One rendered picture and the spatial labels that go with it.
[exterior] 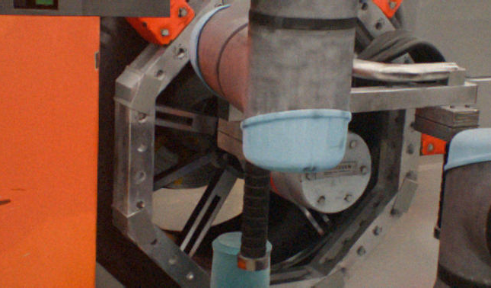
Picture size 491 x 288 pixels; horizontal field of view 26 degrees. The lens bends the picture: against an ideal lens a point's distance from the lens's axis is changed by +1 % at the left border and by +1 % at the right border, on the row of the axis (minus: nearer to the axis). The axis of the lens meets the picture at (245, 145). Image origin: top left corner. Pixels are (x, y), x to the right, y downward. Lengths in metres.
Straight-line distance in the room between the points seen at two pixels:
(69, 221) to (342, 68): 0.56
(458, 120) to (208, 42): 0.77
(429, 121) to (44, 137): 0.65
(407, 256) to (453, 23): 1.79
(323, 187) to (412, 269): 2.14
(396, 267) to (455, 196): 2.70
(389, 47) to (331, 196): 0.25
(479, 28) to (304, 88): 1.46
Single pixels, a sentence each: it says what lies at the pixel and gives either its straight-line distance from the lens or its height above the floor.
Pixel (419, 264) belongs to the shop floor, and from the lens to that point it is 3.72.
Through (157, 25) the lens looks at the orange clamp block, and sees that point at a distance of 1.51.
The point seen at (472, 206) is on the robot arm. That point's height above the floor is 0.99.
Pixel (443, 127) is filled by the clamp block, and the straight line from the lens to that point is 1.57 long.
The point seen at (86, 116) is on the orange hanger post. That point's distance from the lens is 1.17.
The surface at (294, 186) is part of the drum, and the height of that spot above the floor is 0.83.
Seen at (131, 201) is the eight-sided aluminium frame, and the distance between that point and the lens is 1.56.
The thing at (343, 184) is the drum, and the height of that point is 0.83.
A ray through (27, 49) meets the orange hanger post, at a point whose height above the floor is 1.07.
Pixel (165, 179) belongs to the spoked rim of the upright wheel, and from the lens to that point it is 1.69.
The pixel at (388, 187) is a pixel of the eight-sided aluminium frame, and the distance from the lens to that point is 1.83.
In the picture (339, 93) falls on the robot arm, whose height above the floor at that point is 1.12.
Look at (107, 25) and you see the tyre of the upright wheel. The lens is 1.59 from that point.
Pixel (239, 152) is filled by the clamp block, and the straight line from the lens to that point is 1.38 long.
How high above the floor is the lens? 1.25
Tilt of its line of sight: 14 degrees down
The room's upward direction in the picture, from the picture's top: 3 degrees clockwise
